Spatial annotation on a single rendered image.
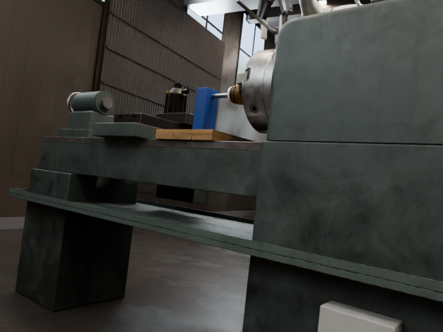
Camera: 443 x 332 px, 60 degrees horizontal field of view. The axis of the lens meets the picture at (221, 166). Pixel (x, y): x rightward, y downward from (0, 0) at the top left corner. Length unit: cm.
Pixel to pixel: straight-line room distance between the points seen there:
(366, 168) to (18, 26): 404
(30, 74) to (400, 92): 402
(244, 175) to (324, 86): 39
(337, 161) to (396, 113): 19
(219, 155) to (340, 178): 48
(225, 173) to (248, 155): 11
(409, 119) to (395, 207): 22
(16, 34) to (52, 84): 61
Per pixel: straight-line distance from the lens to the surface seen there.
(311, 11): 192
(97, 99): 221
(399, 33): 114
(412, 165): 105
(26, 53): 462
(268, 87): 133
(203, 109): 164
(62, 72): 488
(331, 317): 105
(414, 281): 97
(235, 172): 133
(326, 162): 111
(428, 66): 109
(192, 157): 146
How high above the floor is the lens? 72
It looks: 2 degrees up
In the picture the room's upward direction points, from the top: 6 degrees clockwise
